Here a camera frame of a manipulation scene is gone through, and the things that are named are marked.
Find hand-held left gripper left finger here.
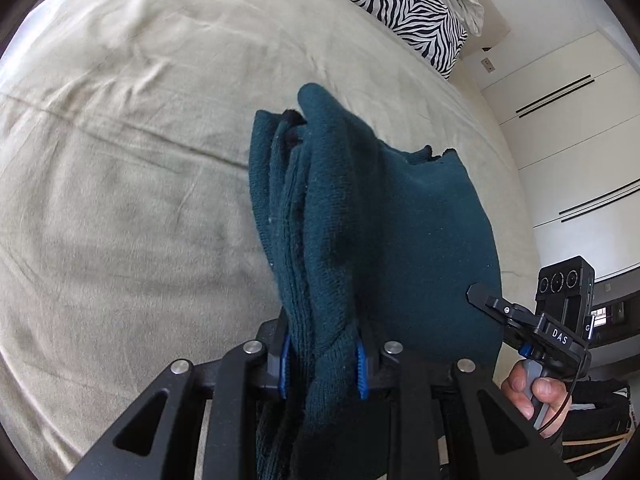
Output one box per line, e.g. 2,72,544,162
65,317,293,480

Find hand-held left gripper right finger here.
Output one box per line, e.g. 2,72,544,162
353,322,576,480

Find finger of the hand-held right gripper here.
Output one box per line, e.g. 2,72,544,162
466,283,545,333
499,326,538,358

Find dark teal knit sweater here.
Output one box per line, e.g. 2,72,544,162
248,82,503,480

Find person's right forearm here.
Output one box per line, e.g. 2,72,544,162
542,417,568,467

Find person's right hand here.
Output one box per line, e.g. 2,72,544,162
501,362,566,422

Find white wardrobe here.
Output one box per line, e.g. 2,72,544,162
462,30,640,286

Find bed with beige sheet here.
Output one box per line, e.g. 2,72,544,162
0,0,540,480

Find zebra print pillow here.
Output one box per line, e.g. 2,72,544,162
302,0,469,80

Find thin black cable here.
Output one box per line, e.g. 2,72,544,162
539,352,590,435

